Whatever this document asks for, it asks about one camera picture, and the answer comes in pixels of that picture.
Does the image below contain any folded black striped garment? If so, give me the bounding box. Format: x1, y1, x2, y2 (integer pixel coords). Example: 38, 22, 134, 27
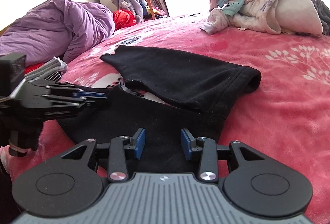
45, 71, 62, 82

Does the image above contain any folded grey sweater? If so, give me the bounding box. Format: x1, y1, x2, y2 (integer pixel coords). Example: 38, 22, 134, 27
25, 57, 68, 81

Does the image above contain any purple duvet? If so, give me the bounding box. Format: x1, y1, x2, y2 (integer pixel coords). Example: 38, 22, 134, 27
1, 0, 115, 66

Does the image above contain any red pillow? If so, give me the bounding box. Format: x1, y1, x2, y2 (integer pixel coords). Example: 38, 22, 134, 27
113, 9, 137, 31

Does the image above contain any pink floral bed blanket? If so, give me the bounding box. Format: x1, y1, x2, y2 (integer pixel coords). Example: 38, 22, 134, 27
7, 13, 330, 224

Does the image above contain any white floral pyjama garment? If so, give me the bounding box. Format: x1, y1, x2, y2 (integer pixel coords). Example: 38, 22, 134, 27
201, 0, 316, 35

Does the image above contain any cream pillow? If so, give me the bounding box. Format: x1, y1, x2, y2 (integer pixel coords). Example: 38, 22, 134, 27
275, 0, 323, 36

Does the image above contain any dark grey garment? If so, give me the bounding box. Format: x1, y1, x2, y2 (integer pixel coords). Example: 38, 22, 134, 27
315, 0, 330, 36

